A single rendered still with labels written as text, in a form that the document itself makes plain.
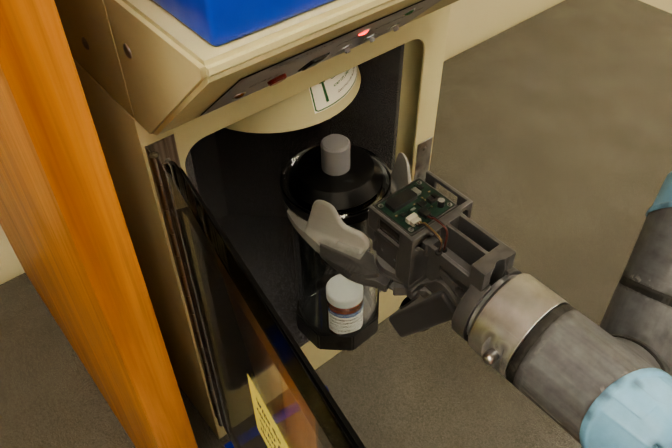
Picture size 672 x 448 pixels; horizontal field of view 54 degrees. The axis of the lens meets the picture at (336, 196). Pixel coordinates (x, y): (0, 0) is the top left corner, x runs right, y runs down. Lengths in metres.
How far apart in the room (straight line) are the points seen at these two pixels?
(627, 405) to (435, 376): 0.42
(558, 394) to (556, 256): 0.56
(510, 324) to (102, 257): 0.29
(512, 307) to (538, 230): 0.56
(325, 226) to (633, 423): 0.29
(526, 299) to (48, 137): 0.34
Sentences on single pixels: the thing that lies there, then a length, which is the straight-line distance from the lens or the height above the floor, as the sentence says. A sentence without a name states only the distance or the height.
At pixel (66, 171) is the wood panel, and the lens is 0.35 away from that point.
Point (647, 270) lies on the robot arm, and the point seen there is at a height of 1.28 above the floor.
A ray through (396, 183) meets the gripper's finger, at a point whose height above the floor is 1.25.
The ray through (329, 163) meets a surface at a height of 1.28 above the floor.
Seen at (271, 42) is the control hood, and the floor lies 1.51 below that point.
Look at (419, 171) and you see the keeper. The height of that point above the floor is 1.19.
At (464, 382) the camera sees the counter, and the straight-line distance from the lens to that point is 0.87.
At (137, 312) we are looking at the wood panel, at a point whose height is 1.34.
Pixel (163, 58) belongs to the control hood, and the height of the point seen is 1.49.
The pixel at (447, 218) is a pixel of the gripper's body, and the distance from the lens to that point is 0.54.
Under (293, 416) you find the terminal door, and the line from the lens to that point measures 0.38.
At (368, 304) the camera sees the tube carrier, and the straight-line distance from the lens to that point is 0.74.
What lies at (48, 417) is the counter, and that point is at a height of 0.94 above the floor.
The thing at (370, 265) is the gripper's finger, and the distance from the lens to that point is 0.58.
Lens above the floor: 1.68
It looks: 44 degrees down
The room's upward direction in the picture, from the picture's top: straight up
